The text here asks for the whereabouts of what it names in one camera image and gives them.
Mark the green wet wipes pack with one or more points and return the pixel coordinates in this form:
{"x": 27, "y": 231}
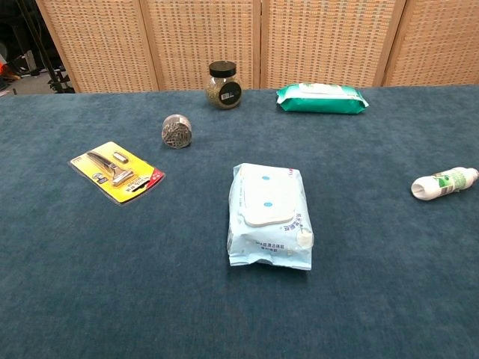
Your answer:
{"x": 321, "y": 98}

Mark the round clear box of clips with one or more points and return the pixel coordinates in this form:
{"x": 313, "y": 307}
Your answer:
{"x": 176, "y": 132}

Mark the white green tube bottle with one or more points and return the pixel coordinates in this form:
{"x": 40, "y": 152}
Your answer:
{"x": 444, "y": 183}

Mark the light blue wet wipes pack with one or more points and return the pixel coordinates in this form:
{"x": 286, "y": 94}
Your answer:
{"x": 267, "y": 215}

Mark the black tripod stand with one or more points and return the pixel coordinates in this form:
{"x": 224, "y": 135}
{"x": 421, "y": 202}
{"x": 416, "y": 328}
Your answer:
{"x": 50, "y": 60}

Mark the glass jar with black lid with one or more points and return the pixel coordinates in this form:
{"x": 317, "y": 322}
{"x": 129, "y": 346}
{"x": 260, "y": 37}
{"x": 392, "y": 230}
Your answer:
{"x": 224, "y": 89}

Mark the woven rattan folding screen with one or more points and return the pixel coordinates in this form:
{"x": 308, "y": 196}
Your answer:
{"x": 262, "y": 41}

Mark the razor in yellow blister pack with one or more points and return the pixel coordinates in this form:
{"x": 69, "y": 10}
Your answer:
{"x": 118, "y": 171}

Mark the blue table cloth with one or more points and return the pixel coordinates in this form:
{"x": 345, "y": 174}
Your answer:
{"x": 239, "y": 239}

